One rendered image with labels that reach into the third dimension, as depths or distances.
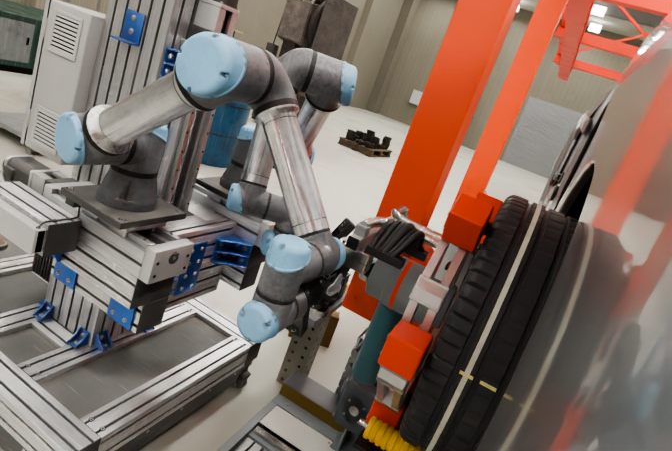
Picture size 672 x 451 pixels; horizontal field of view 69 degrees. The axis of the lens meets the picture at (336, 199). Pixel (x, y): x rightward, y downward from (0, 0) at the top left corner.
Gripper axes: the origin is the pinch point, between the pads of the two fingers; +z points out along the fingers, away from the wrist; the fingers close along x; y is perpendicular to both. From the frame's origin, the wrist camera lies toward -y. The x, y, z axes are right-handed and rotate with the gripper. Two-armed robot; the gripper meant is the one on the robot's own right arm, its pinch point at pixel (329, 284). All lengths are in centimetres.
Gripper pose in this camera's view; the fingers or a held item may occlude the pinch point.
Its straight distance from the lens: 120.8
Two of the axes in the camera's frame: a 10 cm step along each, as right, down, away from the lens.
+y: 3.3, -9.1, -2.4
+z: 4.0, -1.0, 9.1
